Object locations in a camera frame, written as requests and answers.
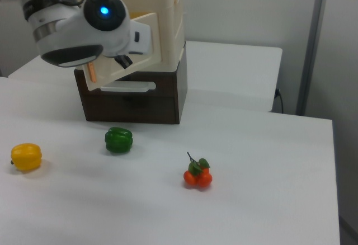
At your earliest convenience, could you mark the cream plastic cabinet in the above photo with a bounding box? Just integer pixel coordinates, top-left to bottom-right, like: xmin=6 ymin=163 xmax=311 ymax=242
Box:
xmin=73 ymin=0 xmax=186 ymax=74

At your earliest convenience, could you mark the yellow bell pepper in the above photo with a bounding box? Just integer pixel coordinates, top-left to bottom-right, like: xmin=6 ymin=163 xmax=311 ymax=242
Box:
xmin=10 ymin=143 xmax=43 ymax=172

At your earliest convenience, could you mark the white drawer handle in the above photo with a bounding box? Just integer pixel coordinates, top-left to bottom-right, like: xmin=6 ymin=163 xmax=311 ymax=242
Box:
xmin=100 ymin=81 xmax=157 ymax=93

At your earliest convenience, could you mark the copper door handle strip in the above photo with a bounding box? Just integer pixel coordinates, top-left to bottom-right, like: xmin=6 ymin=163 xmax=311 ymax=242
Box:
xmin=86 ymin=62 xmax=98 ymax=84

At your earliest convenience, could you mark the cream cabinet door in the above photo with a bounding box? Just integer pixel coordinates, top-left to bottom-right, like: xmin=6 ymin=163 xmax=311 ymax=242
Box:
xmin=84 ymin=12 xmax=163 ymax=92

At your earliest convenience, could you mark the black power cable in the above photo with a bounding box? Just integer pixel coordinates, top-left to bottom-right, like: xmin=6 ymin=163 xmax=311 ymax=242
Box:
xmin=275 ymin=88 xmax=284 ymax=114

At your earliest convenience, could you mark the orange tangerine bunch with leaves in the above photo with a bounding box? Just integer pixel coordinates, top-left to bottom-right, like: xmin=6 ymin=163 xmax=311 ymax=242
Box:
xmin=183 ymin=152 xmax=214 ymax=189

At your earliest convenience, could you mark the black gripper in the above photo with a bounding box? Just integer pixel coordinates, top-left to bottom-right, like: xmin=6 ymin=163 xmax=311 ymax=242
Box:
xmin=114 ymin=55 xmax=134 ymax=70

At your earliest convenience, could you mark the green bell pepper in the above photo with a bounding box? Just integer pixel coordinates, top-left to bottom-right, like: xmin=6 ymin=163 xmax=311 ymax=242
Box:
xmin=104 ymin=126 xmax=134 ymax=154

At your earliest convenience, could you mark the dark brown drawer box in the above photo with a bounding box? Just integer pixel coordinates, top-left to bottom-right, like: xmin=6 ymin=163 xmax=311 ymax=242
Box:
xmin=73 ymin=40 xmax=188 ymax=125

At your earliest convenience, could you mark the grey metal partition post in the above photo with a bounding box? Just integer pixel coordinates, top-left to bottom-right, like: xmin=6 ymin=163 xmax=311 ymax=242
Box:
xmin=295 ymin=0 xmax=329 ymax=116

